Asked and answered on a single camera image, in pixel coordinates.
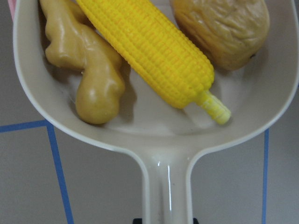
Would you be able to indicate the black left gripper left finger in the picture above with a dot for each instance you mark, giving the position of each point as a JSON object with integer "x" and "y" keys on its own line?
{"x": 137, "y": 221}

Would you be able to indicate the tan toy ginger root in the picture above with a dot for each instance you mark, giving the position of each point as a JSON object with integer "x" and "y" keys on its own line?
{"x": 75, "y": 44}

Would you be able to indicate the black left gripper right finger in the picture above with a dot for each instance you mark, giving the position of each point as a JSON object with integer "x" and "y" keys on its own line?
{"x": 195, "y": 221}

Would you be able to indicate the yellow toy corn cob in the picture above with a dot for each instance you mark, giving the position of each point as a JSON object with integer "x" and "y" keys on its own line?
{"x": 158, "y": 51}

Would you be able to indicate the brown toy potato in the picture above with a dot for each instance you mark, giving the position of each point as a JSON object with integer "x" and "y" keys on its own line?
{"x": 229, "y": 32}

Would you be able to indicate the beige plastic dustpan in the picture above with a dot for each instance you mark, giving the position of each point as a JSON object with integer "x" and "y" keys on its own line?
{"x": 164, "y": 141}

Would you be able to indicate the pink plastic bin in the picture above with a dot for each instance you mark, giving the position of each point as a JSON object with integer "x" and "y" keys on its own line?
{"x": 12, "y": 7}

